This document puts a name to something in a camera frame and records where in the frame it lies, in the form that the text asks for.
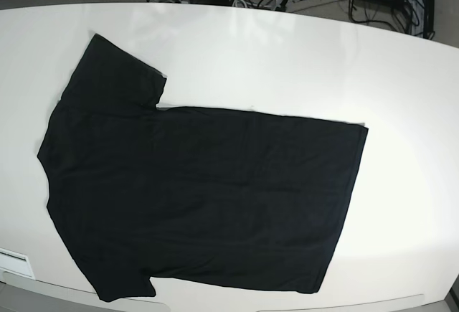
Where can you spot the white label plate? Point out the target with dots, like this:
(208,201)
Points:
(16,263)

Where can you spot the black T-shirt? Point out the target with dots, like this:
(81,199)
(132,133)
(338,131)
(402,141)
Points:
(221,197)

